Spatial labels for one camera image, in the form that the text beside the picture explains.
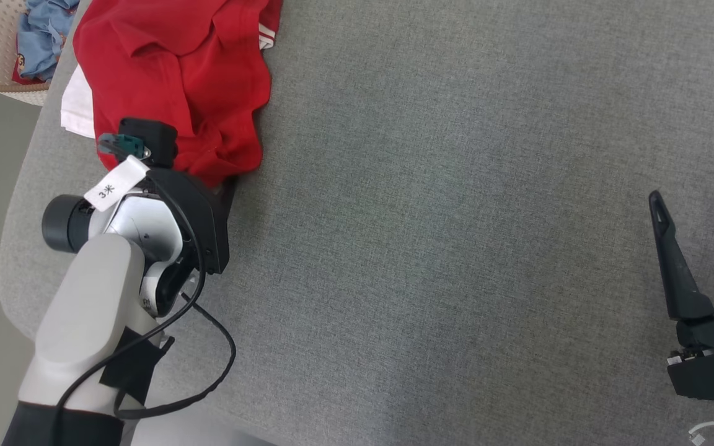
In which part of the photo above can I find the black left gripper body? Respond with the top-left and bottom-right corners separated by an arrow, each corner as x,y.
146,168 -> 231,276

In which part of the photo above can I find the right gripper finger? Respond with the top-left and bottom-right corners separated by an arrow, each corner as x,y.
648,190 -> 714,321

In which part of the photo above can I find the red white-sleeved t-shirt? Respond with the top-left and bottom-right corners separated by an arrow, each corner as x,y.
61,0 -> 283,190

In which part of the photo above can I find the blue garment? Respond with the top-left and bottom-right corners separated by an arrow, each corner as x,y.
16,0 -> 79,81

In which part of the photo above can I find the grey fabric sofa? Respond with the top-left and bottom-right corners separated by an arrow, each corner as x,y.
0,0 -> 714,446

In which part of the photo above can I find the red yellow printed cloth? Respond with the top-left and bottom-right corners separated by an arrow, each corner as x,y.
13,55 -> 54,85

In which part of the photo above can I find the white paper cable tag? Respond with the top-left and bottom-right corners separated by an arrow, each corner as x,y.
84,155 -> 151,212

